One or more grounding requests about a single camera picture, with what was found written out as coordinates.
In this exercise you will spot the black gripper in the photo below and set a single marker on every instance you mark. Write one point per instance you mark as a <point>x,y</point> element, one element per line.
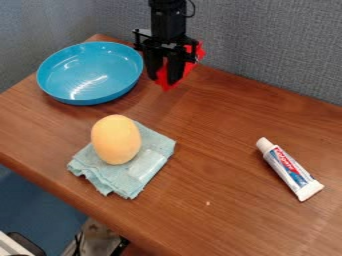
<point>164,38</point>

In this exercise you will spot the red plastic block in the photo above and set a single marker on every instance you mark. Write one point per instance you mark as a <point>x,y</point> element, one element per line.
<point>194,55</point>

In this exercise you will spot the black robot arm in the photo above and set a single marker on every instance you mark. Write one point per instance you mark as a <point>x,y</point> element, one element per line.
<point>169,4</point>

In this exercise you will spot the blue plate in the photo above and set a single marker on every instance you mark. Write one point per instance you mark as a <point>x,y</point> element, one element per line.
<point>90,73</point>

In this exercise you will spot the grey object under table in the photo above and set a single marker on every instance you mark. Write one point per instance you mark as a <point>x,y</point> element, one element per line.
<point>97,240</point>

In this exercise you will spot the orange egg-shaped sponge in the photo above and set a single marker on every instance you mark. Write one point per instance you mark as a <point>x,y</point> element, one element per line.
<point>115,138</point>

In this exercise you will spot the clear small plastic piece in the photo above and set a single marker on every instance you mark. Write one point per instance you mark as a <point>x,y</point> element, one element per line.
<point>146,165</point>

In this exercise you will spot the light blue folded cloth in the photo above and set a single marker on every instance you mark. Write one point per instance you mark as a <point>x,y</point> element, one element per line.
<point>111,178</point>

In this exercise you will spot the white toothpaste tube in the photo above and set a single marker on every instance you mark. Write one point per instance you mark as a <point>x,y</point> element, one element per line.
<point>298,179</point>

